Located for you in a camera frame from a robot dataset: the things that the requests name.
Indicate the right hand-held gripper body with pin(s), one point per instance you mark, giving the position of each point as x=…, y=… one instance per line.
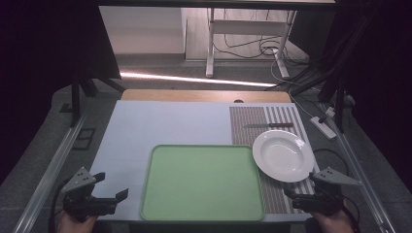
x=325, y=200

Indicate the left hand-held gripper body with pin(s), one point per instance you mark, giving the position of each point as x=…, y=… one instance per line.
x=81, y=202

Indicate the person's left hand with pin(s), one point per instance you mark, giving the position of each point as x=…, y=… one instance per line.
x=73, y=225

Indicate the person's right hand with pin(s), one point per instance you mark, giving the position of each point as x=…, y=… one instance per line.
x=335, y=224

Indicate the white round plate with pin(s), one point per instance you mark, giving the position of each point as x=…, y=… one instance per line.
x=282, y=155

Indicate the white power strip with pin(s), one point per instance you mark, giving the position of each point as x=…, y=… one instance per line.
x=323, y=127

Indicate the white plug adapter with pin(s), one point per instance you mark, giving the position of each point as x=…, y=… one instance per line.
x=330, y=112

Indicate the black metal stand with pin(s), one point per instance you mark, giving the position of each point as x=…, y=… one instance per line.
x=77, y=97
x=338, y=103

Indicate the green plastic tray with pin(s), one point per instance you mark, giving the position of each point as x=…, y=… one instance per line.
x=200, y=183

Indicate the striped woven placemat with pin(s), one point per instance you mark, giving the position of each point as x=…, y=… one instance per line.
x=247, y=124

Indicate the pale blue table sheet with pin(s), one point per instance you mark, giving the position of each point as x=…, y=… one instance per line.
x=162, y=123

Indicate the aluminium rail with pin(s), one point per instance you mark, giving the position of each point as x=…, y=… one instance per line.
x=48, y=174
x=362, y=181

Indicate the white desk frame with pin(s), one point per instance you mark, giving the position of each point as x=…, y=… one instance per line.
x=243, y=27

